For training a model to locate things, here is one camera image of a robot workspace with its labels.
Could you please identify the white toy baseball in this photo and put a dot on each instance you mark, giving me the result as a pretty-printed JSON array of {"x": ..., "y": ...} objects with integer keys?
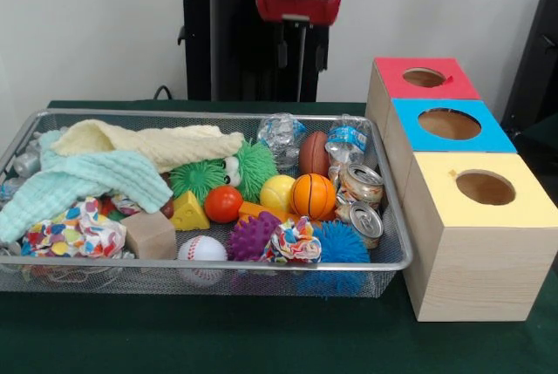
[{"x": 202, "y": 251}]

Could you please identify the green fuzzy toy with eyes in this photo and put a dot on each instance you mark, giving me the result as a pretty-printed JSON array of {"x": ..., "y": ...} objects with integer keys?
[{"x": 257, "y": 165}]

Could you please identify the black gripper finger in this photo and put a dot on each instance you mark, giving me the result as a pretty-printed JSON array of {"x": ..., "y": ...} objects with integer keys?
[
  {"x": 282, "y": 53},
  {"x": 321, "y": 53}
]

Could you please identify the colourful print cloth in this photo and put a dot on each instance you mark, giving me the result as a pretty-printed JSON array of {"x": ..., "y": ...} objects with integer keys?
[{"x": 292, "y": 243}]

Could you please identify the cream waffle cloth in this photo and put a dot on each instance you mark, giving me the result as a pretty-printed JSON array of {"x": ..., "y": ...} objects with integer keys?
[{"x": 183, "y": 145}]

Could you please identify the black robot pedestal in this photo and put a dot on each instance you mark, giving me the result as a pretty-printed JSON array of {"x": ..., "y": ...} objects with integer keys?
[{"x": 235, "y": 51}]

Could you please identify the silver mesh bin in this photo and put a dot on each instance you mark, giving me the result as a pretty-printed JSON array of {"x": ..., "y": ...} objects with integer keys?
[{"x": 392, "y": 260}]

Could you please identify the dark green tablecloth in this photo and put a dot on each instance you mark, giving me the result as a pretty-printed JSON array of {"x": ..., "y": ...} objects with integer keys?
[
  {"x": 218, "y": 335},
  {"x": 542, "y": 138}
]

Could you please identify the mint green waffle cloth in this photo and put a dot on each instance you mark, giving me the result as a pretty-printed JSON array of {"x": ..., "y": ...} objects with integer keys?
[{"x": 87, "y": 178}]

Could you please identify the red ball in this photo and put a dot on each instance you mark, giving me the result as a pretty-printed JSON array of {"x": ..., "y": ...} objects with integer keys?
[{"x": 223, "y": 204}]

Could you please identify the blue fuzzy ball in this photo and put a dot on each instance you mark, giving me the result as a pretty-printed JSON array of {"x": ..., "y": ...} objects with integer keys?
[{"x": 344, "y": 245}]

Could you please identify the black chair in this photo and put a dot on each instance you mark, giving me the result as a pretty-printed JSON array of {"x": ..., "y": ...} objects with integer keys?
[{"x": 536, "y": 64}]

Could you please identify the purple spiky ball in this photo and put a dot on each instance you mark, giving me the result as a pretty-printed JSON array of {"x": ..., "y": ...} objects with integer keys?
[{"x": 253, "y": 236}]

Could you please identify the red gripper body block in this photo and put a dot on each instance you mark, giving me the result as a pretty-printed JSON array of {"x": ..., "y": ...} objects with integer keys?
[{"x": 301, "y": 8}]

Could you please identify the wooden three-hole box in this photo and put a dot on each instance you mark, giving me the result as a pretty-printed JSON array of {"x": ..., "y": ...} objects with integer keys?
[{"x": 479, "y": 269}]

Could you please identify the yellow ball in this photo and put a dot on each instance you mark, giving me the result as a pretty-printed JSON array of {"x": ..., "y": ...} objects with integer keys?
[{"x": 276, "y": 193}]

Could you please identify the orange toy basketball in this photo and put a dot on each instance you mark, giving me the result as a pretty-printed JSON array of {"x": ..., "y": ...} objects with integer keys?
[{"x": 313, "y": 196}]

